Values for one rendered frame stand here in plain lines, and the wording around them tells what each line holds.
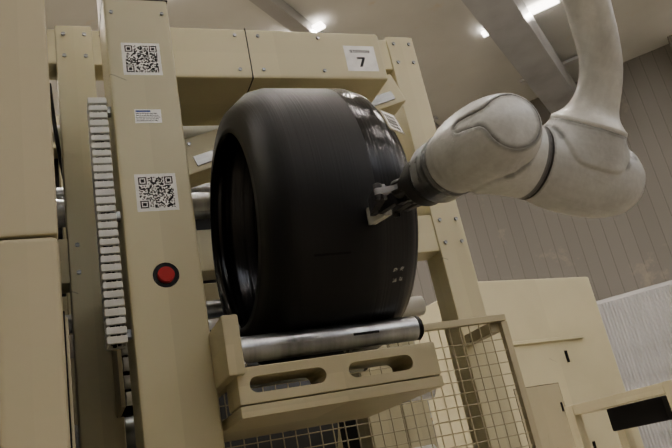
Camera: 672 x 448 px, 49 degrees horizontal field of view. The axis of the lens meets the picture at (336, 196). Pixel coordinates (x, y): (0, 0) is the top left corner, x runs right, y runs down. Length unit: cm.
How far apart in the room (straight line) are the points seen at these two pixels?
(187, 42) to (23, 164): 124
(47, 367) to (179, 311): 71
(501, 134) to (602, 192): 19
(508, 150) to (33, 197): 52
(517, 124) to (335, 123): 51
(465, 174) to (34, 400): 56
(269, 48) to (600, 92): 110
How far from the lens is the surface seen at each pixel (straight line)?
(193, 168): 187
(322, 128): 131
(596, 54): 101
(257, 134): 131
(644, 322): 1318
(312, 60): 195
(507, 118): 88
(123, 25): 157
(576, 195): 99
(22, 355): 63
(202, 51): 188
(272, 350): 125
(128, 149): 142
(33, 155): 69
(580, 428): 369
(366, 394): 126
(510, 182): 94
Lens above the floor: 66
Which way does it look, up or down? 21 degrees up
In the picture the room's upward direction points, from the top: 12 degrees counter-clockwise
